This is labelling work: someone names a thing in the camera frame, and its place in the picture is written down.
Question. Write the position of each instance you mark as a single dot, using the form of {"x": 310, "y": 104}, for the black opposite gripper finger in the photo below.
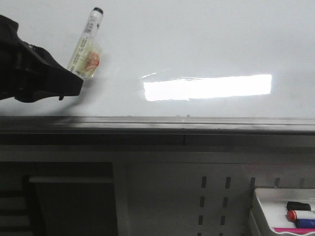
{"x": 29, "y": 73}

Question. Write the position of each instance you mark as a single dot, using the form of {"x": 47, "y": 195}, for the white whiteboard marker with tape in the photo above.
{"x": 86, "y": 56}

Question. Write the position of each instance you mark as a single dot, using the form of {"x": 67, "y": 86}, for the grey aluminium whiteboard tray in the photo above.
{"x": 161, "y": 131}

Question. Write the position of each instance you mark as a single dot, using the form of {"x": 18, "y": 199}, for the white glossy whiteboard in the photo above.
{"x": 185, "y": 58}

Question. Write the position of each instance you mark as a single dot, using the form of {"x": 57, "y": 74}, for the pink whiteboard eraser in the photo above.
{"x": 299, "y": 231}

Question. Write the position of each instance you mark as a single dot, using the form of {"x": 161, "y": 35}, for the dark cabinet with shelf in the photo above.
{"x": 57, "y": 199}

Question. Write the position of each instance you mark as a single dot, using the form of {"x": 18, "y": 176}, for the white slotted pegboard panel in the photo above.
{"x": 196, "y": 199}

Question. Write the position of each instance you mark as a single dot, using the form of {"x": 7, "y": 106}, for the white plastic marker bin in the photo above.
{"x": 269, "y": 209}

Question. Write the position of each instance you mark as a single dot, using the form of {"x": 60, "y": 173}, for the black marker in bin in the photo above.
{"x": 291, "y": 205}

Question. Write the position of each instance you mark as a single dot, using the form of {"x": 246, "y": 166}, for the red capped marker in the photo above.
{"x": 293, "y": 215}

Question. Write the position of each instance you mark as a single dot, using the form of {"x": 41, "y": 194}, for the blue capped marker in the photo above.
{"x": 305, "y": 223}

